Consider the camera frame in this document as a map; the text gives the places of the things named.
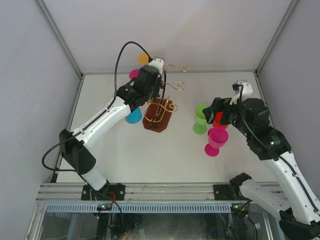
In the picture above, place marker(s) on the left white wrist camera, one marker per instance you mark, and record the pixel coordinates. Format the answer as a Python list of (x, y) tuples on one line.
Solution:
[(157, 63)]

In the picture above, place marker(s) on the gold wire wine glass rack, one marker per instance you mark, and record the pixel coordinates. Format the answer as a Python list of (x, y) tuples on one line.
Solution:
[(159, 110)]

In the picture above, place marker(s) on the pink plastic wine glass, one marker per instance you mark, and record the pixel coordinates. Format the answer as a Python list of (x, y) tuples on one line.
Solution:
[(217, 138), (134, 73)]

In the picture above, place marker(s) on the orange plastic wine glass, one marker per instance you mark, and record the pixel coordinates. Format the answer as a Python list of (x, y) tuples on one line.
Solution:
[(143, 59)]

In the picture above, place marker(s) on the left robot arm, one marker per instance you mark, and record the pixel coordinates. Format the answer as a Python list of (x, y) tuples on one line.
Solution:
[(76, 145)]

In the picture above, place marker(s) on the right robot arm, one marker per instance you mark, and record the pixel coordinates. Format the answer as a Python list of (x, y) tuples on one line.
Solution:
[(299, 214)]

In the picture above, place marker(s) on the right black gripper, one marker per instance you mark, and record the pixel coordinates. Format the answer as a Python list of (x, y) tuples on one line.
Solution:
[(219, 104)]

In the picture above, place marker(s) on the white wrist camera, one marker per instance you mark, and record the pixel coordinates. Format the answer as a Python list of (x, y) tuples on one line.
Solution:
[(157, 63), (242, 90)]

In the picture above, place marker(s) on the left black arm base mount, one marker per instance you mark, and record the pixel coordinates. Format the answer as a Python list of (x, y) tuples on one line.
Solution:
[(115, 192)]

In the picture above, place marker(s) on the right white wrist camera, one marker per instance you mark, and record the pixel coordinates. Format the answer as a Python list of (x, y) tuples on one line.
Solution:
[(242, 90)]

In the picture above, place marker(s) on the grey slotted cable duct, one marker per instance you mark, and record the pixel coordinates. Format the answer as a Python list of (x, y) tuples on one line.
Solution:
[(140, 208)]

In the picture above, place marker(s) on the blue plastic wine glass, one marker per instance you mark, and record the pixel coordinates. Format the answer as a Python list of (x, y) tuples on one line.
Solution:
[(134, 117)]

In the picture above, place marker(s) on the green plastic wine glass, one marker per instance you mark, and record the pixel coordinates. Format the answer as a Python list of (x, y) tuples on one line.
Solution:
[(200, 126)]

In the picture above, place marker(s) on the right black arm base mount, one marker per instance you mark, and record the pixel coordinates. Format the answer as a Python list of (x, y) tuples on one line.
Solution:
[(222, 192)]

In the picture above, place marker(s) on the red plastic wine glass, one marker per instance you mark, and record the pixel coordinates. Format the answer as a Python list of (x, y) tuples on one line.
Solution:
[(217, 119)]

